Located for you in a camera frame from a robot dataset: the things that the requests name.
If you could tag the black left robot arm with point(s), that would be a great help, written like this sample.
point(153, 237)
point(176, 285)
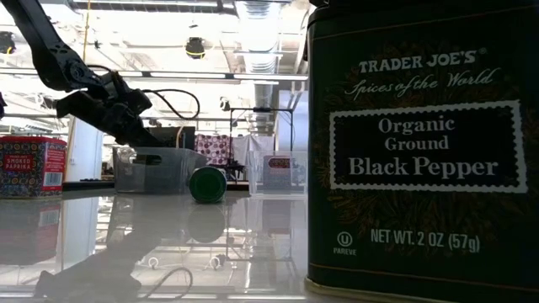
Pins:
point(42, 42)

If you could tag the black overhead camera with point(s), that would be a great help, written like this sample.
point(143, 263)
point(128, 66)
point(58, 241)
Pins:
point(195, 48)

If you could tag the red white patterned cloth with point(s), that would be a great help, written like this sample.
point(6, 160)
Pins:
point(212, 149)

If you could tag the overhead frame bar with lights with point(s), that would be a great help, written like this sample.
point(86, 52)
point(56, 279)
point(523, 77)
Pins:
point(229, 76)

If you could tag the black ceiling device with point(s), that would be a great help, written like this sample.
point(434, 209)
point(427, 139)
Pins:
point(6, 42)

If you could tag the black metal stand frame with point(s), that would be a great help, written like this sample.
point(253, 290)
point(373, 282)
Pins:
point(261, 110)

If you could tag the black round ceiling lamp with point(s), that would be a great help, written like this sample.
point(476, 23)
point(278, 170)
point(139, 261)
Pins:
point(225, 104)

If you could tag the left clear bin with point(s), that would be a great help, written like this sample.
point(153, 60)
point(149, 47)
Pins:
point(168, 177)

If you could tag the black monitor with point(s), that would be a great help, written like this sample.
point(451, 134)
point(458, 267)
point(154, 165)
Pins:
point(181, 136)

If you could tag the green lidded spice jar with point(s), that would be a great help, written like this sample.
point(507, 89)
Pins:
point(207, 185)

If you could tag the black pepper spice tin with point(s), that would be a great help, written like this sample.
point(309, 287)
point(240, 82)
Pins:
point(421, 210)

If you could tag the silver ventilation duct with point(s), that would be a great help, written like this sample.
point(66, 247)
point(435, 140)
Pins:
point(259, 42)

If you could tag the black aluminium table frame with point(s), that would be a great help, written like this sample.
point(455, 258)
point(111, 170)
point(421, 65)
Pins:
point(88, 185)

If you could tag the white column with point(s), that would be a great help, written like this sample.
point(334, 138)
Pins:
point(86, 155)

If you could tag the clear plastic bin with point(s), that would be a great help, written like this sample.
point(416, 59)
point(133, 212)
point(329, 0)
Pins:
point(257, 185)

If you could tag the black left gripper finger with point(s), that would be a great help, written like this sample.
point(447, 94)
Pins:
point(137, 136)

